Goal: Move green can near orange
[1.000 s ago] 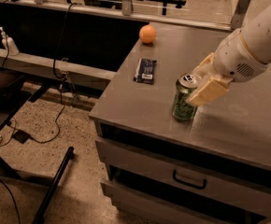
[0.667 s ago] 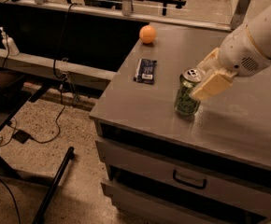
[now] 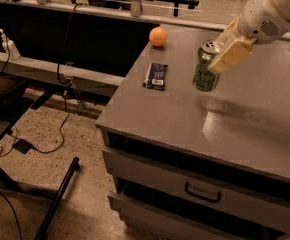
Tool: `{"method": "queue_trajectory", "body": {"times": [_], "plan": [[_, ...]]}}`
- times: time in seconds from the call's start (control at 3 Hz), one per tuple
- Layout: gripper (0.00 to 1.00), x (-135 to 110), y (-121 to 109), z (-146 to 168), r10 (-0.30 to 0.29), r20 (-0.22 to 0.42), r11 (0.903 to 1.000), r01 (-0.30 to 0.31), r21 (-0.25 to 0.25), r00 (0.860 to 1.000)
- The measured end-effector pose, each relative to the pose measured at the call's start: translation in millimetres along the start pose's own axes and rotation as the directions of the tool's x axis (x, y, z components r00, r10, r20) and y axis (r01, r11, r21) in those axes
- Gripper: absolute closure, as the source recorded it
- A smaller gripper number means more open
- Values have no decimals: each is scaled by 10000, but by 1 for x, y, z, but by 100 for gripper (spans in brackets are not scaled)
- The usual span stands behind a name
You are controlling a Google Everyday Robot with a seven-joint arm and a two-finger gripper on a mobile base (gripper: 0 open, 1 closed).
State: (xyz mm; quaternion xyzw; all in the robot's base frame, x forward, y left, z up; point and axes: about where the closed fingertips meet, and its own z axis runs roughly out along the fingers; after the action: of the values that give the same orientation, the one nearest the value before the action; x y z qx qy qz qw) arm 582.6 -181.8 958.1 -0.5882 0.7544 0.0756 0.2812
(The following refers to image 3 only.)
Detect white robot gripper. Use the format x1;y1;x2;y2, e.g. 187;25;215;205
207;0;290;74

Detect green soda can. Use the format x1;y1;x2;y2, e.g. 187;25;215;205
192;40;223;92

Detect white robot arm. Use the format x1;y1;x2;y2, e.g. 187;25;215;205
208;0;290;73

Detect orange fruit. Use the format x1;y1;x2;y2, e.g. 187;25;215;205
149;27;167;47

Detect dark blue snack packet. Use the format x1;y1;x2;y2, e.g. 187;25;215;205
143;63;168;91

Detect grey drawer cabinet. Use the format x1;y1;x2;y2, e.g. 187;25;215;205
97;26;290;240

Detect white spray bottle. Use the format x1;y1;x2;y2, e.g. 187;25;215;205
0;29;21;60

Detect black power adapter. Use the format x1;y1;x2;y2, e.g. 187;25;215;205
13;139;33;154

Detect grey metal bracket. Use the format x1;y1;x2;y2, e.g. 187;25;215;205
129;0;143;18

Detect black drawer handle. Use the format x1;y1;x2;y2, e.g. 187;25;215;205
184;182;222;203

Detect black power cable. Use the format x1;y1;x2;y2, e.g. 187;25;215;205
31;2;84;155

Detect black desk frame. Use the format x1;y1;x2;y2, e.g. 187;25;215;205
0;83;81;240

